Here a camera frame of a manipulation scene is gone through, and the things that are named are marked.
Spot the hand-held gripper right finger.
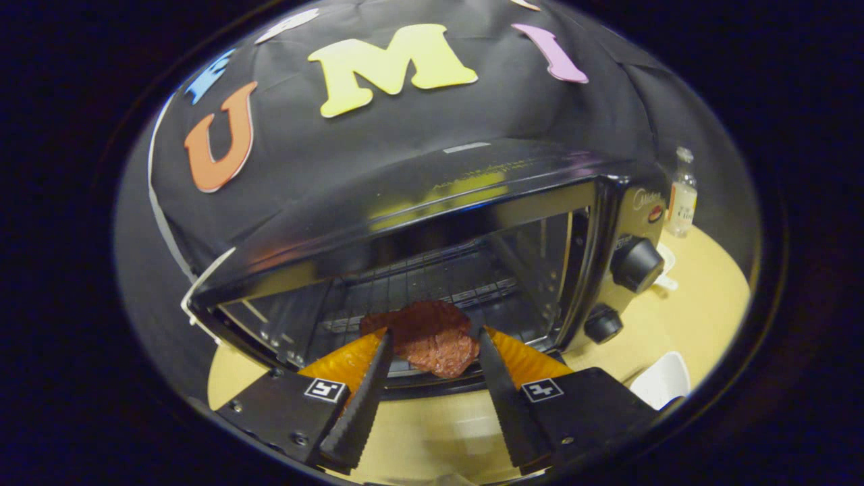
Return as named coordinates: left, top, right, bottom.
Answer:
left=478, top=326, right=659, bottom=475

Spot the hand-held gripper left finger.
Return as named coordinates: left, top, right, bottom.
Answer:
left=215, top=329, right=394, bottom=473

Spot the reddish brown meat slab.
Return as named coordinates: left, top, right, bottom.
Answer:
left=359, top=300, right=480, bottom=379

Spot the black toaster oven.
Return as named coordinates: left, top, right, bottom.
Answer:
left=181, top=138, right=669, bottom=399

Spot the white rectangular tray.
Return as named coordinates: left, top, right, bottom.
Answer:
left=629, top=351, right=692, bottom=411

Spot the white divided spice dish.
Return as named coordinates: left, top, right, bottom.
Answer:
left=653, top=242, right=679, bottom=292

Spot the small clear bottle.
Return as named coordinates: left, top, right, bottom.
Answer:
left=665, top=146, right=699, bottom=238

